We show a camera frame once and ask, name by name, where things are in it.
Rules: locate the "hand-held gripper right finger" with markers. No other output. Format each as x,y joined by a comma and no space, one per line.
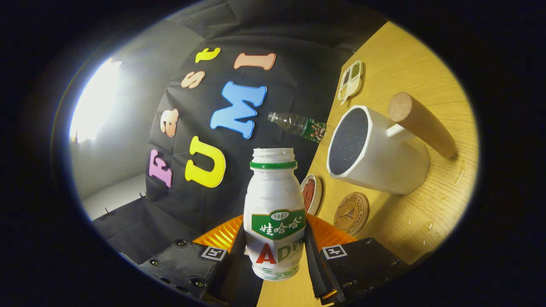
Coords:
315,273

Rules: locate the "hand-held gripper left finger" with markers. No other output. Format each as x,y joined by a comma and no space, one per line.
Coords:
234,277

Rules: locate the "round cork coaster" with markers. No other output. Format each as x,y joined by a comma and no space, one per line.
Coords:
352,213

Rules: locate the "white juice bottle green label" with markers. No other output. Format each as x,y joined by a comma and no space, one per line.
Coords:
273,196

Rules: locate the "clear plastic water bottle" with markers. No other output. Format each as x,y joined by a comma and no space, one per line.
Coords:
294,123

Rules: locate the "white round plate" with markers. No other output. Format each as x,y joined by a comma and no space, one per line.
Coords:
318,196

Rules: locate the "red sausage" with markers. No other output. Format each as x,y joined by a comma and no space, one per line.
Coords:
312,192
305,196

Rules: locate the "wooden table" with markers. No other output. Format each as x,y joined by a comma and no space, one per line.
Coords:
426,213

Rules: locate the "pile of yellow beans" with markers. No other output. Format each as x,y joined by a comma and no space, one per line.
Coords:
343,92

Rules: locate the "white divided dish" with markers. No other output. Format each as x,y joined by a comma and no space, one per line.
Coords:
353,87

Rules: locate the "pile of dark beans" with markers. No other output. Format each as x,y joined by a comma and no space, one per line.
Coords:
347,76

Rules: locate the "pile of green beans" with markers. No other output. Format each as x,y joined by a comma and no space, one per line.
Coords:
355,70

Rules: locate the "black backdrop cloth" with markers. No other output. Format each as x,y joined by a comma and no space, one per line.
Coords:
298,64

